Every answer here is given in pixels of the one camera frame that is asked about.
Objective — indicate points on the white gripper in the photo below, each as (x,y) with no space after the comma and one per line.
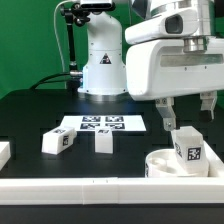
(161,69)

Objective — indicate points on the white round stool seat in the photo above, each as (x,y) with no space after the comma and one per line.
(163,164)

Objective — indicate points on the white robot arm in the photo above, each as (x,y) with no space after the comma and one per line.
(105,71)

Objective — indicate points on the white marker sheet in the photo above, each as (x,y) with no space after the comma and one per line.
(115,122)

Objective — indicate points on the white block at left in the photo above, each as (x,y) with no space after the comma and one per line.
(5,153)

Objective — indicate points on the white right rail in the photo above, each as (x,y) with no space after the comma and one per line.
(216,166)

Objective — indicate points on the white rail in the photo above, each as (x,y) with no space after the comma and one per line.
(216,166)
(83,191)

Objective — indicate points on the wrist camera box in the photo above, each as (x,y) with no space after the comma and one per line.
(174,24)

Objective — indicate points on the white front rail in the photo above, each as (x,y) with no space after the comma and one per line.
(83,191)

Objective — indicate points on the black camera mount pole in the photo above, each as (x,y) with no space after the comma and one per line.
(73,15)

